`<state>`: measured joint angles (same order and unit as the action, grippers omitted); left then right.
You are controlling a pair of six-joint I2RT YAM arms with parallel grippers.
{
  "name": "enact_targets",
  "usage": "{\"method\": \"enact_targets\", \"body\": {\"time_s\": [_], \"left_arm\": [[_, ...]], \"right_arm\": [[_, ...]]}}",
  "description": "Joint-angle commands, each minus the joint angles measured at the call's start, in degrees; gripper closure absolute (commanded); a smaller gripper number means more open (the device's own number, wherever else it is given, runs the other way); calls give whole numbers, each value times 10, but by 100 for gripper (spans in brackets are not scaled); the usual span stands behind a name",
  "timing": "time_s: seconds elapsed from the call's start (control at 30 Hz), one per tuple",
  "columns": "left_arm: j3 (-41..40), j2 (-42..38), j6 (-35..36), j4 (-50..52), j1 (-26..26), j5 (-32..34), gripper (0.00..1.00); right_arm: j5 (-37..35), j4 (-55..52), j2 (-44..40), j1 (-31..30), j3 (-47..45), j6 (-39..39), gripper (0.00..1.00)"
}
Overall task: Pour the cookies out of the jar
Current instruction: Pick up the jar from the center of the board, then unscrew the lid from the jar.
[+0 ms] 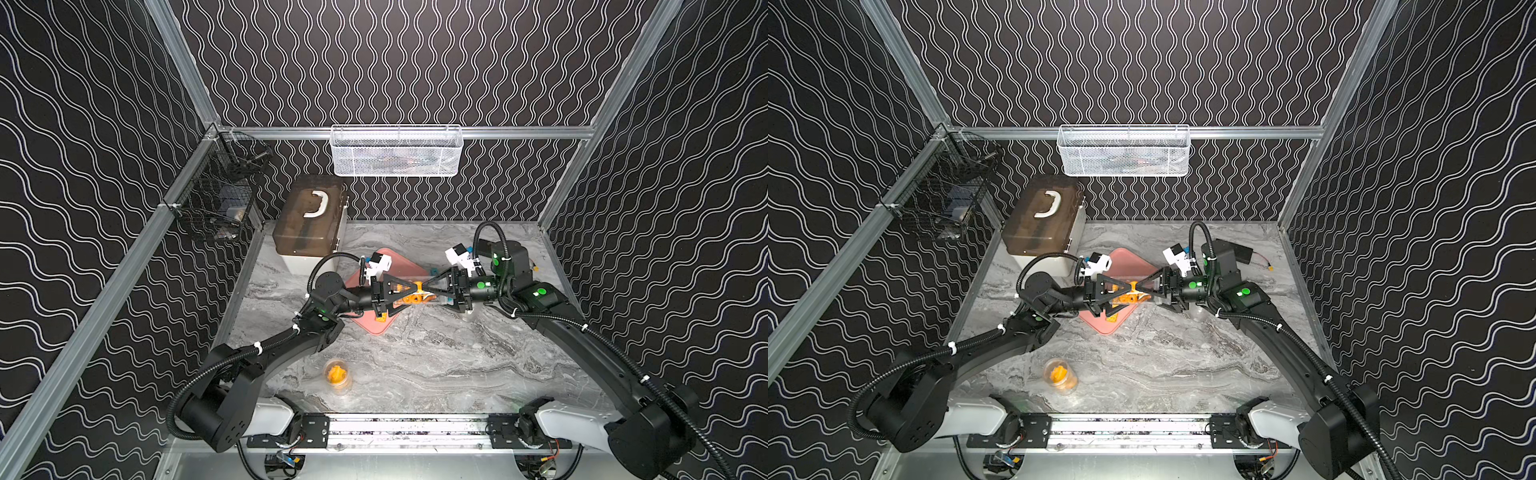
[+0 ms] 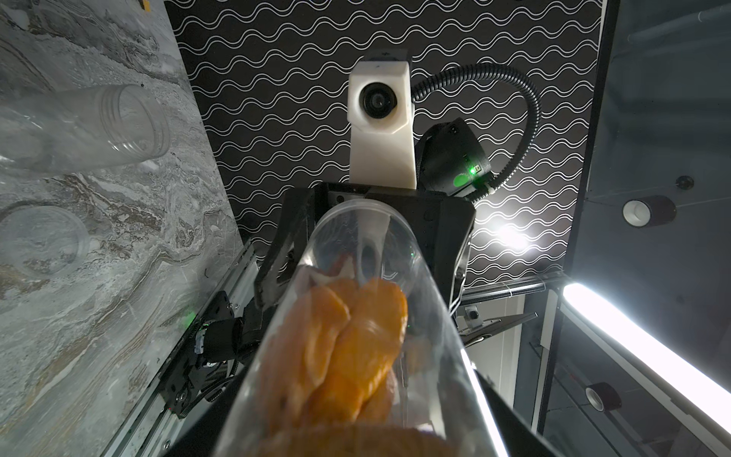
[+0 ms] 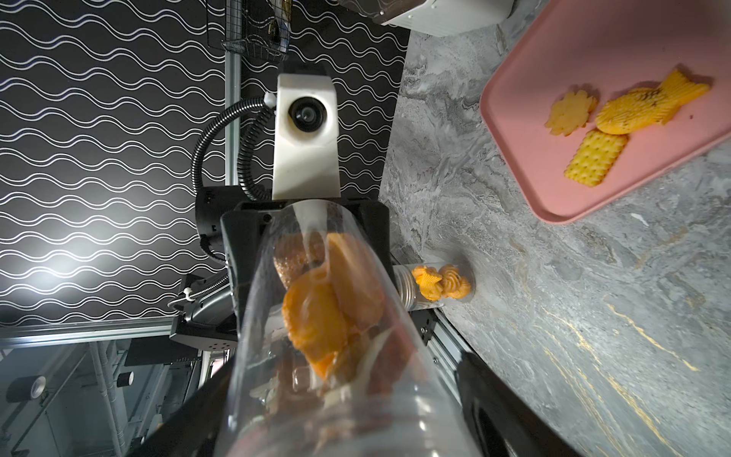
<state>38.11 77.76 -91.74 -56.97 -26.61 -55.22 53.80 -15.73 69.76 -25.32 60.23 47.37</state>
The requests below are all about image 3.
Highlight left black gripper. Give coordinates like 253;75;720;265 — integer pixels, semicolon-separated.
195;186;394;319

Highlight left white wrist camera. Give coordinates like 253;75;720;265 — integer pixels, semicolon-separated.
271;72;341;200

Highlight orange fish cookie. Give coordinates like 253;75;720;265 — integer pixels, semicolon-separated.
595;70;711;135

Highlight orange round cookie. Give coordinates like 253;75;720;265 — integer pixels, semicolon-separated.
544;89;598;136

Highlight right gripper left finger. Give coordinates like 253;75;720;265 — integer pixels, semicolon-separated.
129;360;234;457

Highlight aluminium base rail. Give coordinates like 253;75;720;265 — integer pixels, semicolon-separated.
409;308;473;404

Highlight yellow square waffle cookie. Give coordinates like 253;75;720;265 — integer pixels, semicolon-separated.
563;129;629;188

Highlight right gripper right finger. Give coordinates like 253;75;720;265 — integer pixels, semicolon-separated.
456;352;579;456

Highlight clear jar brown cookies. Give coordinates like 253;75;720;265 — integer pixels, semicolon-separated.
215;232;478;456

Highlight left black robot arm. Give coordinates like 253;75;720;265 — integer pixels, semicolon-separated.
169;97;393;350

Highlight pink plastic tray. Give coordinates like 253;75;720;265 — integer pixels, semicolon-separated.
480;1;730;224

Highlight black wire basket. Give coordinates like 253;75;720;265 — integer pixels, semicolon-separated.
205;0;293;64

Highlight clear jar orange cookies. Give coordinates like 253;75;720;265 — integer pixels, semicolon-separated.
393;263;476;312

